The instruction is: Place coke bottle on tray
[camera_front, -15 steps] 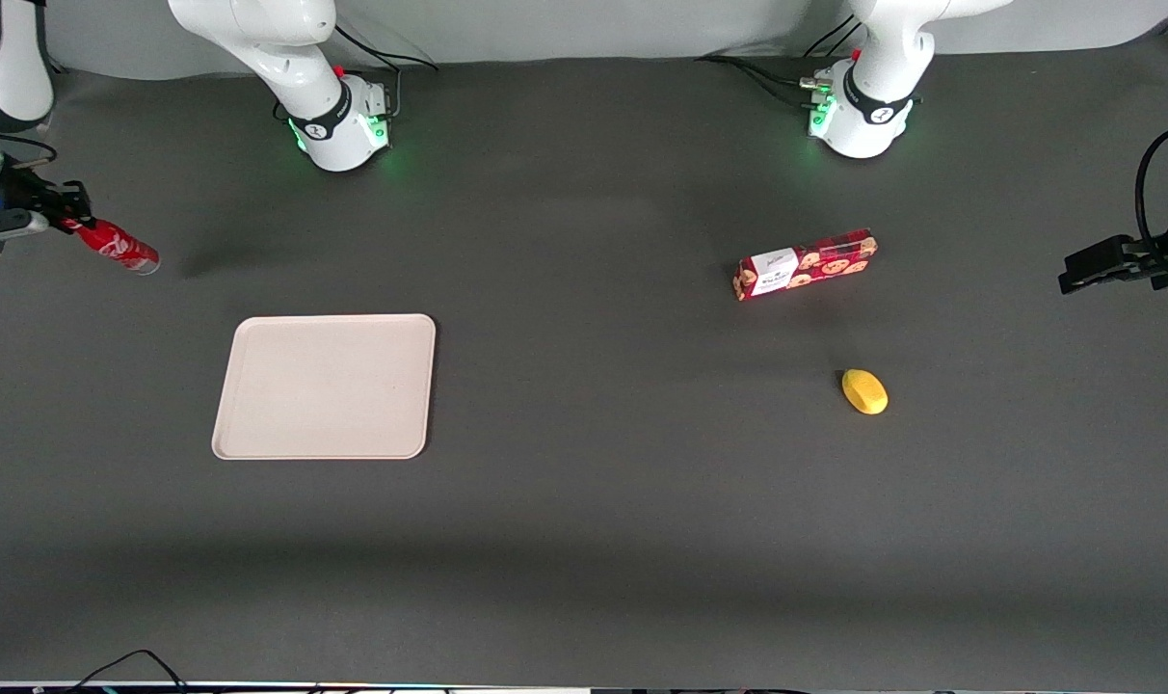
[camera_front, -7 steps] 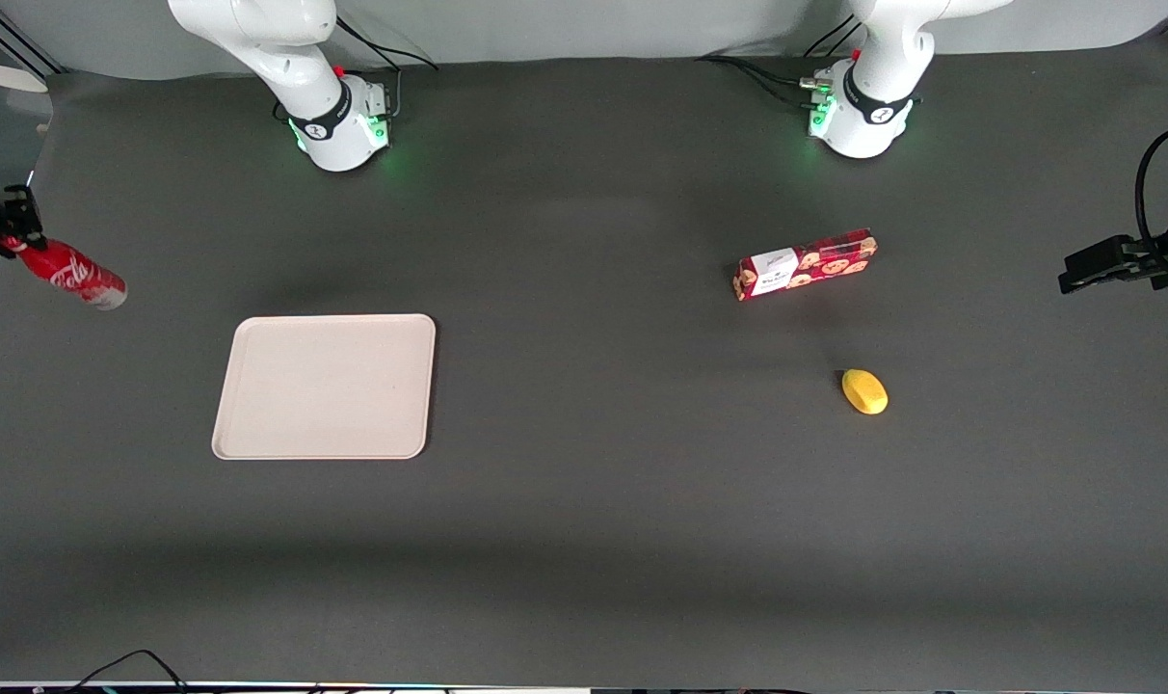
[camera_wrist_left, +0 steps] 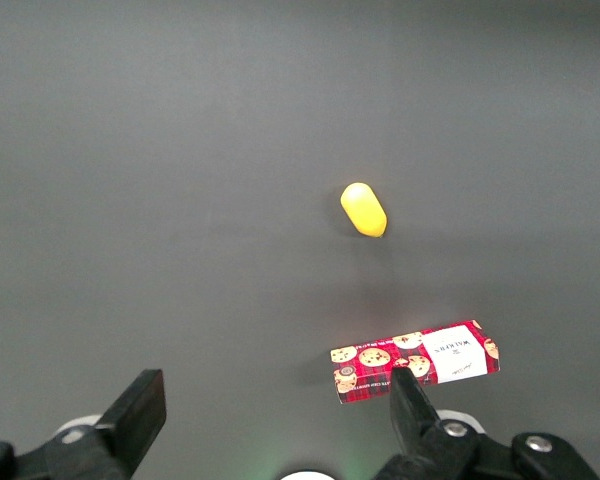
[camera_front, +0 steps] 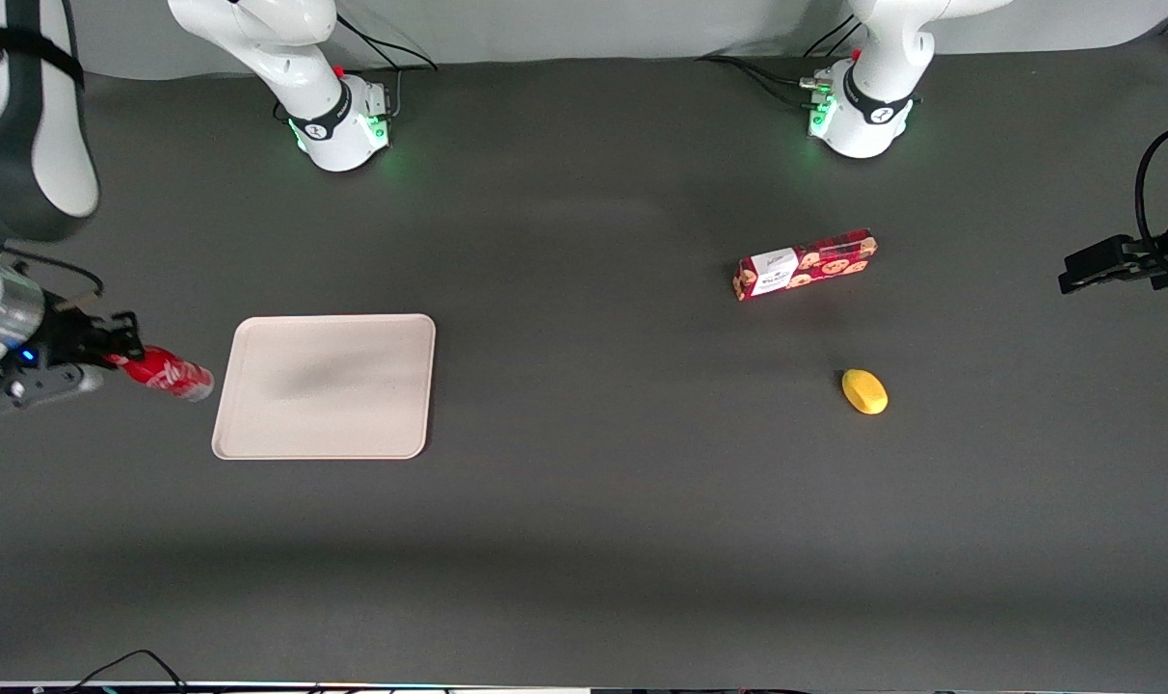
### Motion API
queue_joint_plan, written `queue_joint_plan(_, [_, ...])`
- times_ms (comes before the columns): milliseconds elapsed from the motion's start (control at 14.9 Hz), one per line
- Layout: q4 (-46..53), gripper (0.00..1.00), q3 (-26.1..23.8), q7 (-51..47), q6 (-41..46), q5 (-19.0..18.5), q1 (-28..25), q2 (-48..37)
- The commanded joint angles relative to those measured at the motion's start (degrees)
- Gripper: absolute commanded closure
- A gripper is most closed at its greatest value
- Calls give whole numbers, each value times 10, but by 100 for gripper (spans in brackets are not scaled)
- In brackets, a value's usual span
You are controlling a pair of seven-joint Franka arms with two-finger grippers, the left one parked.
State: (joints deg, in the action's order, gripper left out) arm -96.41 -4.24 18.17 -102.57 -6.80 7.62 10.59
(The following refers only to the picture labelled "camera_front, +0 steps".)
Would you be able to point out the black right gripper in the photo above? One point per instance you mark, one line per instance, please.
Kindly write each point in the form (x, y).
(67, 339)

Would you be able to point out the red soda can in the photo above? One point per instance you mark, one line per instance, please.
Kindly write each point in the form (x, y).
(172, 374)

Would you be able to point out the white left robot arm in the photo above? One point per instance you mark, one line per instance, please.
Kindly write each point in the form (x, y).
(878, 87)

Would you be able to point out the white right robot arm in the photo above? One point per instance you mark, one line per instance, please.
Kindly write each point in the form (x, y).
(295, 58)

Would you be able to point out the white rectangular plastic tray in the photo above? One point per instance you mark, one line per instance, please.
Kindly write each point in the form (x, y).
(329, 386)

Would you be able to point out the yellow lemon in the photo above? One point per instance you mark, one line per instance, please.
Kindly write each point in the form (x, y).
(864, 391)

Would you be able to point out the red cookie box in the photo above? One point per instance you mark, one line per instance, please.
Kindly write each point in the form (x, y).
(806, 265)

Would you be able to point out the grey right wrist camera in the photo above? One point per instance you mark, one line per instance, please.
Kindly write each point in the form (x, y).
(35, 387)

